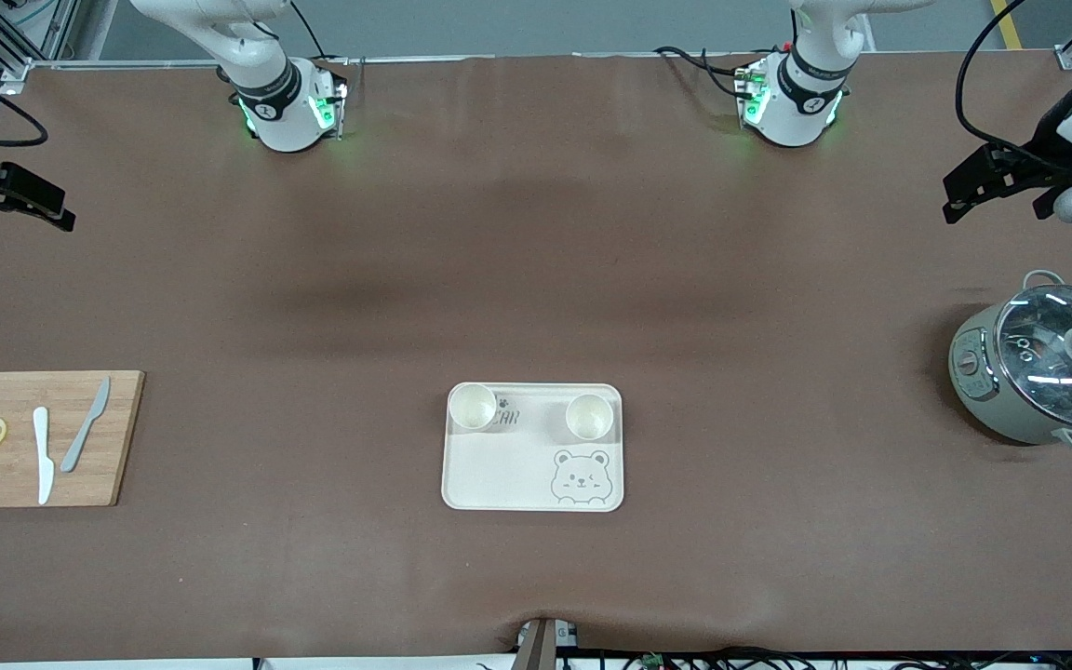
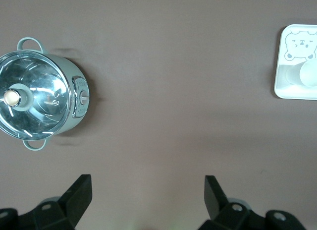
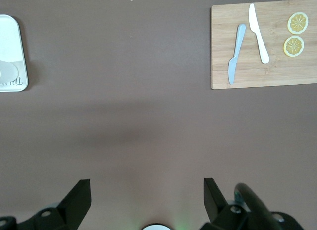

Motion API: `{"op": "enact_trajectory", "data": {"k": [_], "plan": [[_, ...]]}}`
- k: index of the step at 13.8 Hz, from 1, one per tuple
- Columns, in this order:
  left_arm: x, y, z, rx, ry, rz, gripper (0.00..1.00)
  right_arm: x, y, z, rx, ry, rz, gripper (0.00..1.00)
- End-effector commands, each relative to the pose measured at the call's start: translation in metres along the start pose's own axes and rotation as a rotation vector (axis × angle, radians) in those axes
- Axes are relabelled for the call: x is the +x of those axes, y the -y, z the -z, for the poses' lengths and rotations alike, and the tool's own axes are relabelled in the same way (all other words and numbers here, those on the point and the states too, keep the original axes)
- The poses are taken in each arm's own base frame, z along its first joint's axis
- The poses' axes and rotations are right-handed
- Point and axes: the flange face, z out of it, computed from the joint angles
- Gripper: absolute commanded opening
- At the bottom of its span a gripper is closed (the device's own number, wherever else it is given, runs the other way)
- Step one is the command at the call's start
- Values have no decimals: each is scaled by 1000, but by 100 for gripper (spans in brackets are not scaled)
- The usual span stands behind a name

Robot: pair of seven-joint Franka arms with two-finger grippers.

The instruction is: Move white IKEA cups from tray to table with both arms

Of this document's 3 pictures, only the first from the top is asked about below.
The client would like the white plastic cup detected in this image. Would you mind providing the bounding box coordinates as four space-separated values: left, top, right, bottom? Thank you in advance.
448 382 499 432
565 394 615 441

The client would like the glass pot lid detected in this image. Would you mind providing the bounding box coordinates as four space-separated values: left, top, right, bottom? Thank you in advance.
995 284 1072 430

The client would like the grey-green electric cooker pot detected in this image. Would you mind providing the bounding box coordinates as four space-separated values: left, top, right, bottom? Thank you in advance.
948 270 1072 455

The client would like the wooden cutting board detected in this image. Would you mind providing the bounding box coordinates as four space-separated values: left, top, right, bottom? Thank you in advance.
0 370 145 509

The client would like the grey plastic knife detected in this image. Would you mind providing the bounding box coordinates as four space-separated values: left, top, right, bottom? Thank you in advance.
60 376 112 474

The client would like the white plastic knife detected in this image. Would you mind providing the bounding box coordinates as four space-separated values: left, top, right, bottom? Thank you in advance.
33 407 56 506

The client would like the brown table mat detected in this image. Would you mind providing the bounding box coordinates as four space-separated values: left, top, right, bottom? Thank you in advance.
0 54 1072 663

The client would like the cream tray with bear print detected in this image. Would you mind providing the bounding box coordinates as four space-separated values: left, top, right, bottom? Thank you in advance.
441 382 624 513

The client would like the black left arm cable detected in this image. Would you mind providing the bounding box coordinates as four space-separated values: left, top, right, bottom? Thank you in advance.
955 0 1072 173

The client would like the aluminium frame profile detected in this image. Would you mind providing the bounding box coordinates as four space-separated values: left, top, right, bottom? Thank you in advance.
0 0 81 94

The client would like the black base cable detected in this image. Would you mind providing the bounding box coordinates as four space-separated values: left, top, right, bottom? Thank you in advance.
652 45 762 100
289 0 329 62

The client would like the metal clamp bracket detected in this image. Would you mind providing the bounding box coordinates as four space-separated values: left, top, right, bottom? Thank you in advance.
516 616 582 670

